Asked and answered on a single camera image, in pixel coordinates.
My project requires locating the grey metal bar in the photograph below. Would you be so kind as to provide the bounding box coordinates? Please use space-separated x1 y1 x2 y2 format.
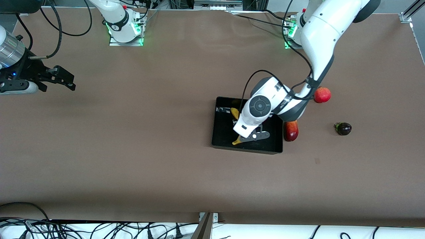
191 212 213 239

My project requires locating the red mango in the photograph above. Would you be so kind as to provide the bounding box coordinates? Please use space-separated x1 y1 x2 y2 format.
283 120 299 142

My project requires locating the dark purple mangosteen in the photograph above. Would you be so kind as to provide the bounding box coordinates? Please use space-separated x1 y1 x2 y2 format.
335 122 352 136

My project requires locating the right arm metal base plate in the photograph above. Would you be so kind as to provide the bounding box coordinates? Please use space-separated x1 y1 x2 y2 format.
109 13 144 46

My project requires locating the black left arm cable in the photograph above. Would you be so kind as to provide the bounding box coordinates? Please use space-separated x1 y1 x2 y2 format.
244 0 316 100

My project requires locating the brown table cover sheet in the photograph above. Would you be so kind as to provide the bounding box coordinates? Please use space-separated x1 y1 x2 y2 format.
0 7 425 228

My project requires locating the black looping cable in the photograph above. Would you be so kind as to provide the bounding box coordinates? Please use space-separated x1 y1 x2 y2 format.
39 0 92 37

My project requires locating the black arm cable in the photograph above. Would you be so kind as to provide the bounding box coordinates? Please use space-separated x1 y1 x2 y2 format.
29 0 63 60
244 0 316 100

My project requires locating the black plastic box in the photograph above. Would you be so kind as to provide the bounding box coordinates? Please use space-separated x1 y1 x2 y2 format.
211 96 285 155

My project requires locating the white power strip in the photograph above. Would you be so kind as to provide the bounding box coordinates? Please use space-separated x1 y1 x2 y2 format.
194 0 243 11

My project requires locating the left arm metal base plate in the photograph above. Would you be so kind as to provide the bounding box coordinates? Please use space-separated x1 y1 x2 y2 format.
283 15 304 49

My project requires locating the yellow banana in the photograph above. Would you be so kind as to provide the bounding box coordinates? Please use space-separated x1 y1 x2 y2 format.
230 107 243 146

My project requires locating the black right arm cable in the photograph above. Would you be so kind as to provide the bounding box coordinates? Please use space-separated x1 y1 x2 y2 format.
29 0 63 60

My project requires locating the black floor cable loop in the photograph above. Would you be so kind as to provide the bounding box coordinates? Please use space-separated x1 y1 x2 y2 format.
0 202 50 221

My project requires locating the black cable on table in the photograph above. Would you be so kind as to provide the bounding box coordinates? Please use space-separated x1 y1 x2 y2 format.
229 10 293 29

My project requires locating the red round pomegranate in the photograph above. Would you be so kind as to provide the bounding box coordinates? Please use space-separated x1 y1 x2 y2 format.
313 86 332 104

